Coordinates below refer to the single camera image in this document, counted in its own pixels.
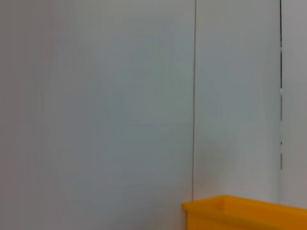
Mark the yellow plastic bin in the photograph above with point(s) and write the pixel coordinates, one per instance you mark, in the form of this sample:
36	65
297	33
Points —
239	215

